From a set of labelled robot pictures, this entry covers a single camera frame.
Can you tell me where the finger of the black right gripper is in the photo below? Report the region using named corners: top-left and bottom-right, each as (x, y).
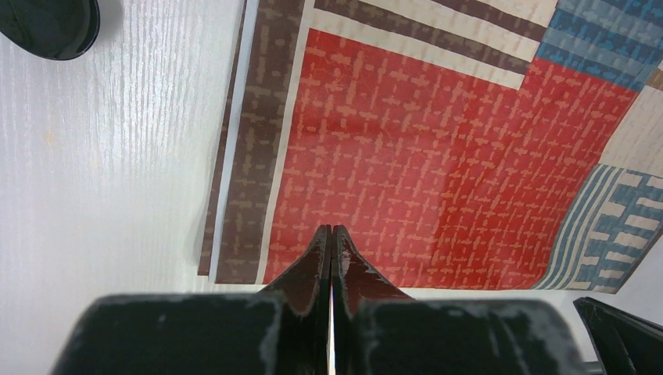
top-left (573, 297), bottom-right (662, 375)

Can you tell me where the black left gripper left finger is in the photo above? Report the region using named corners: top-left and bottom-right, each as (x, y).
top-left (53, 225), bottom-right (332, 374)

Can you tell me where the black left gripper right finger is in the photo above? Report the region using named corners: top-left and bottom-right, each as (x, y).
top-left (331, 226), bottom-right (586, 374)

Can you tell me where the striped patchwork placemat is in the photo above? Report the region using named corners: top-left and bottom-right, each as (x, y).
top-left (197, 1), bottom-right (662, 293)

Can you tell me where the black spoon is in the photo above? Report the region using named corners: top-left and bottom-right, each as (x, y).
top-left (1, 0), bottom-right (101, 61)

